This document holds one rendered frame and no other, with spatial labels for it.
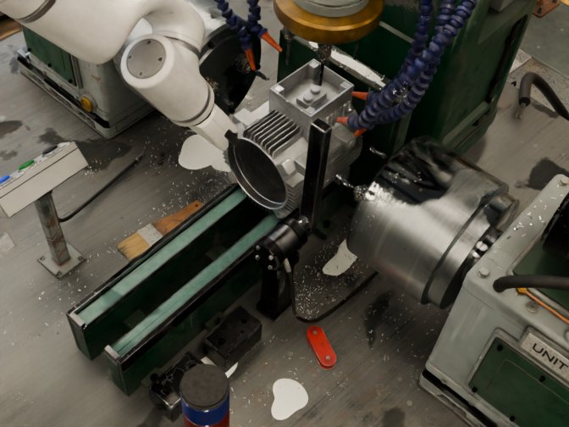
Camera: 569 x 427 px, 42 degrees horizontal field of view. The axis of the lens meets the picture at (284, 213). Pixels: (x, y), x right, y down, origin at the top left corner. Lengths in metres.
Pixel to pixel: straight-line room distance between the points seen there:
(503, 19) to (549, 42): 2.07
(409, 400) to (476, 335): 0.25
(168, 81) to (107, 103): 0.62
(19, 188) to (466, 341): 0.78
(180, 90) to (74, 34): 0.20
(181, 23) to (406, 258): 0.51
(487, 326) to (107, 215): 0.82
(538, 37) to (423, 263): 2.47
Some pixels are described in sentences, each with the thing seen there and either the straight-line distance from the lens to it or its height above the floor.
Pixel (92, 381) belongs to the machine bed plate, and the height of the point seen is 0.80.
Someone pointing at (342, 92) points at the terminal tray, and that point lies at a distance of 1.36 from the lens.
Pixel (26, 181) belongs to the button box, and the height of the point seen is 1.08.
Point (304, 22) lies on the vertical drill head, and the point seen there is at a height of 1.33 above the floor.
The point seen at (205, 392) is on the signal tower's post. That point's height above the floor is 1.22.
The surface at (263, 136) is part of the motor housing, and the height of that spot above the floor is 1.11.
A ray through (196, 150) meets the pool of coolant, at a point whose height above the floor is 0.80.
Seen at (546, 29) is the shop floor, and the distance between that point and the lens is 3.65.
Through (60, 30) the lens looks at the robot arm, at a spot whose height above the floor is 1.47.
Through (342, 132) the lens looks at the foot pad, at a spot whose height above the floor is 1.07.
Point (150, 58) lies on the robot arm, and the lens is 1.07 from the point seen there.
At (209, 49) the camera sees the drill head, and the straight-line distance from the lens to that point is 1.45.
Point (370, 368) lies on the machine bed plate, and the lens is 1.42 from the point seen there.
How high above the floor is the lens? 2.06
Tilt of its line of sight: 52 degrees down
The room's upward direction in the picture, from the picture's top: 5 degrees clockwise
